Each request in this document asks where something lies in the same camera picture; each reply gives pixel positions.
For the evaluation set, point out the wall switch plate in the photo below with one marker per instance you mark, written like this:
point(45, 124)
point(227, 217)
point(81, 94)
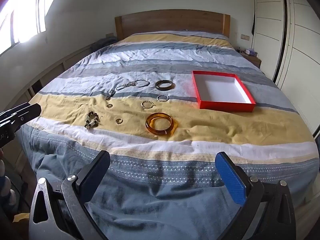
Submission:
point(245, 37)

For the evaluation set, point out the large silver bangle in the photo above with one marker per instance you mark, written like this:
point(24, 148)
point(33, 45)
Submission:
point(142, 83)

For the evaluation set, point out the dark brown bangle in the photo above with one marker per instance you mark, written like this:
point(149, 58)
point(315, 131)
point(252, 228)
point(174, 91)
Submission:
point(164, 84)

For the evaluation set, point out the striped blue white cloth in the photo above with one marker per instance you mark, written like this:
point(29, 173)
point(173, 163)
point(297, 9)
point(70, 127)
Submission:
point(4, 182)

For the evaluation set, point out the red shallow box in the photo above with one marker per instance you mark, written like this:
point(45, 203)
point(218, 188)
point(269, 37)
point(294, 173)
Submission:
point(220, 90)

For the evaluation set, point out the window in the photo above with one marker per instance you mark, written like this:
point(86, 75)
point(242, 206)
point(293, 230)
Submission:
point(22, 12)

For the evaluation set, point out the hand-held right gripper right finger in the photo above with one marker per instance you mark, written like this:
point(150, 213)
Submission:
point(231, 180)

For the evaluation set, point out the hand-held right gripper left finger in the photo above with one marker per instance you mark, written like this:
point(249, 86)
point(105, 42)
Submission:
point(96, 171)

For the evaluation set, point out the silver clasp charm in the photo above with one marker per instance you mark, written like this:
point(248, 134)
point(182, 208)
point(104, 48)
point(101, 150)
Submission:
point(111, 93)

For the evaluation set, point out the wall outlet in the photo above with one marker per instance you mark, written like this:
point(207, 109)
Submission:
point(109, 35)

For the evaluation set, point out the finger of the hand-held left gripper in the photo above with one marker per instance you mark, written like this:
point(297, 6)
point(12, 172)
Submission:
point(28, 112)

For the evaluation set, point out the clutter on nightstand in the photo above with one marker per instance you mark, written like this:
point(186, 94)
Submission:
point(250, 51)

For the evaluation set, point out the wooden nightstand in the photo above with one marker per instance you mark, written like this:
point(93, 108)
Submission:
point(253, 59)

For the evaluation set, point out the bed with striped duvet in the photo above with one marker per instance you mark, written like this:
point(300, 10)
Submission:
point(162, 170)

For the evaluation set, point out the wooden headboard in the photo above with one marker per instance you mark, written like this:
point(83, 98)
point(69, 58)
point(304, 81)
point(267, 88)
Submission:
point(172, 21)

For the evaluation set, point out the yellow paper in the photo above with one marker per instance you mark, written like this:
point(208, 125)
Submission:
point(20, 216)

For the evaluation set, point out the white wardrobe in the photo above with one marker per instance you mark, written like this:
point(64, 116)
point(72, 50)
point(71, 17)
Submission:
point(287, 30)

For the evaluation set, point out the low wall cabinet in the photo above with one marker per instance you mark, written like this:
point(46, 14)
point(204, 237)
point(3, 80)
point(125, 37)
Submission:
point(47, 72)

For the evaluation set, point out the amber translucent bangle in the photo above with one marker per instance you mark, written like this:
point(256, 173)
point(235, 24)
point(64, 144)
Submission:
point(160, 124)

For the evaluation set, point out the dark grey cloth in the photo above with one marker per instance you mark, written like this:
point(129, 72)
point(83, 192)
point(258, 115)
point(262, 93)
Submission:
point(103, 42)

